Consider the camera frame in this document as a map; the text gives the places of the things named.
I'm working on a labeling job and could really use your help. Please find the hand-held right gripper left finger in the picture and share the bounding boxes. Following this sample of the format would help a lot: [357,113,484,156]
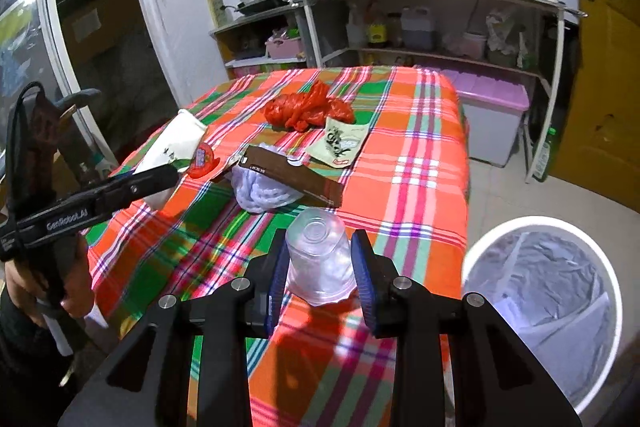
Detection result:
[57,228,292,427]

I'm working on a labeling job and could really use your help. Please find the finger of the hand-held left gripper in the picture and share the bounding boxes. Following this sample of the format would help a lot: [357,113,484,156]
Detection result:
[80,164,181,214]

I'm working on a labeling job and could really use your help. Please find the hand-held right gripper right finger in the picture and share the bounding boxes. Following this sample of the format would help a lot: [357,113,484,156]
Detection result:
[350,229,583,427]

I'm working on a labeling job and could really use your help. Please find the white paper bag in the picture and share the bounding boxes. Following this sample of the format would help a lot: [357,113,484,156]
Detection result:
[132,108,208,210]

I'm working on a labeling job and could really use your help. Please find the clear plastic cup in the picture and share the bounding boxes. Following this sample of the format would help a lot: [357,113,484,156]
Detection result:
[285,208,358,307]

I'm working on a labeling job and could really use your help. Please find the white round bin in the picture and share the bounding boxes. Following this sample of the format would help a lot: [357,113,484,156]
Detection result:
[462,216,626,420]

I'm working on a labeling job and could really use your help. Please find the pale green bun packet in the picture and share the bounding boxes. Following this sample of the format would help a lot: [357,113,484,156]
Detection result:
[306,116,373,168]

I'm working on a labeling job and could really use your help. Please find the red plastic bag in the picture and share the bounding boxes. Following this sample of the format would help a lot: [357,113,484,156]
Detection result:
[263,80,355,132]

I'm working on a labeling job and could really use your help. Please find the person's left hand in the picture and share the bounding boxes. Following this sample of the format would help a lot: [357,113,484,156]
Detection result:
[7,236,96,323]

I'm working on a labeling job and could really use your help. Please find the small red round lid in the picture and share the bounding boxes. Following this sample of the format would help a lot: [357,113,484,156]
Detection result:
[187,144,221,179]

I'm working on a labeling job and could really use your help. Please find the foam fruit net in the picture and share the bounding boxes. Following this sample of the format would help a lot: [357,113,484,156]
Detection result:
[231,144,306,214]

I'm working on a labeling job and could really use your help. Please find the brown carton box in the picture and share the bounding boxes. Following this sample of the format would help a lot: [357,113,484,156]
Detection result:
[212,145,344,208]

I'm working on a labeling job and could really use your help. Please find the plaid tablecloth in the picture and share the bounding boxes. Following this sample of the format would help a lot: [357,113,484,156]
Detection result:
[82,66,471,427]

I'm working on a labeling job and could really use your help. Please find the sliding glass door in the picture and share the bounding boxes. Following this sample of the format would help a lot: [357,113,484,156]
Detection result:
[0,0,176,188]

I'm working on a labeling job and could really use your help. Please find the clear plastic bin liner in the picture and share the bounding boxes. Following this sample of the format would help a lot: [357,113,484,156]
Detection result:
[467,229,616,408]

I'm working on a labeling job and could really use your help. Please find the low white shelf unit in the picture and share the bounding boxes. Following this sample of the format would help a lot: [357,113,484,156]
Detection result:
[209,4,313,80]

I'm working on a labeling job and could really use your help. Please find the pink basket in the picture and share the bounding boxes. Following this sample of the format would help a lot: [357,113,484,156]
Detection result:
[265,32,303,60]

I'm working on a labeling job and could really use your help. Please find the black induction cooker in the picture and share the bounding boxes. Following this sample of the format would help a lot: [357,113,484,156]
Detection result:
[222,0,321,15]

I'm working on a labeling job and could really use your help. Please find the purple lid storage box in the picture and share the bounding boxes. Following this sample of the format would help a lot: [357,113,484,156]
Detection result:
[425,67,531,168]

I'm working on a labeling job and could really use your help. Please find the green plastic bottle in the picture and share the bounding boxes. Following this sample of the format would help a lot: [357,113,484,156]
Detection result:
[532,127,558,182]

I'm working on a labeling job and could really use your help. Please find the yellow label bottle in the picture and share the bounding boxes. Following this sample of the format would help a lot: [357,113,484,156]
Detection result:
[367,4,390,48]

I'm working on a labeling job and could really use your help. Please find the white spray bottle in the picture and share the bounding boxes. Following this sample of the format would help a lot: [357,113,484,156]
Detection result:
[346,4,368,48]

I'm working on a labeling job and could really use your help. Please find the dark liquid jug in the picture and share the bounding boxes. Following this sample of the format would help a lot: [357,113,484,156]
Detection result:
[400,6,436,50]

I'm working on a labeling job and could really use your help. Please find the crumpled plastic bags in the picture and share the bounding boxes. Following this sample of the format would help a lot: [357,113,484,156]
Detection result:
[485,9,533,68]

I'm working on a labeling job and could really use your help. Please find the yellow wooden door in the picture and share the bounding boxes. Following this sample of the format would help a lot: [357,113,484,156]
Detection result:
[555,0,640,228]

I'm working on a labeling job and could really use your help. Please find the grey curved handle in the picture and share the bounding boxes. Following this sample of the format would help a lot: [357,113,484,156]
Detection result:
[52,88,103,112]

